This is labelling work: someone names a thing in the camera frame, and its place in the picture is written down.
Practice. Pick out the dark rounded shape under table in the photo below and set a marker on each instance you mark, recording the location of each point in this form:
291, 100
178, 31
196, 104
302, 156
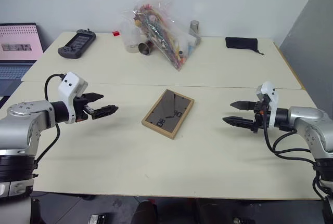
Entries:
144, 212

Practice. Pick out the wooden framed wall clock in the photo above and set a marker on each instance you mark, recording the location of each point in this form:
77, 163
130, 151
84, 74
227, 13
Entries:
168, 113

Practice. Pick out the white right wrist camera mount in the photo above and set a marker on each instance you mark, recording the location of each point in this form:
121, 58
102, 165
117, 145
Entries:
269, 96

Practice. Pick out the clear plastic bag of items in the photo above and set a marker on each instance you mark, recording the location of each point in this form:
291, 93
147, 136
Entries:
158, 30

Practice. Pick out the black handheld game controller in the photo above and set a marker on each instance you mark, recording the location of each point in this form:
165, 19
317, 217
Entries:
76, 43

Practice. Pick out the dark metal cup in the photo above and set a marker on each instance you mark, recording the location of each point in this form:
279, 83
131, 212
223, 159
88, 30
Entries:
145, 48

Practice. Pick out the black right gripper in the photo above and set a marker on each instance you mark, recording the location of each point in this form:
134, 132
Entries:
260, 116

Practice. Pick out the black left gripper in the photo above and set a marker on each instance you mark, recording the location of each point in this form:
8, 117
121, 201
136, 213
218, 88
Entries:
81, 108

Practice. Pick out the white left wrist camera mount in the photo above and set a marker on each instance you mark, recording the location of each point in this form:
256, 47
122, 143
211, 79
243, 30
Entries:
69, 86

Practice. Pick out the laptop with pink screen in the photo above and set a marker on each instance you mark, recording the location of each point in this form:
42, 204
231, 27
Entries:
17, 52

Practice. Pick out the black fabric pouch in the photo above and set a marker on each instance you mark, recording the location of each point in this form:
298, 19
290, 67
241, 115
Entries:
242, 43

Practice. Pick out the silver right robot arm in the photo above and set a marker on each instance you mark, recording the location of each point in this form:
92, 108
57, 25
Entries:
305, 130

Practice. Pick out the silver metal cylinder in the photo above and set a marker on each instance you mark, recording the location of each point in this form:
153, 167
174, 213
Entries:
194, 27

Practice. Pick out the clear plastic cup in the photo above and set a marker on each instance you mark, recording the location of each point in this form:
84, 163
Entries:
130, 38

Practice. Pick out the small red block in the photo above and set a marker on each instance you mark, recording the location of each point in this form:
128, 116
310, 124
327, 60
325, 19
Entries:
116, 33

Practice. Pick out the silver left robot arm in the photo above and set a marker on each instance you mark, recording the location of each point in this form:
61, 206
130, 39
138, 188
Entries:
23, 122

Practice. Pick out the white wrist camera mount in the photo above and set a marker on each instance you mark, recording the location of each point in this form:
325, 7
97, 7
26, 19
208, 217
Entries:
69, 86
269, 96

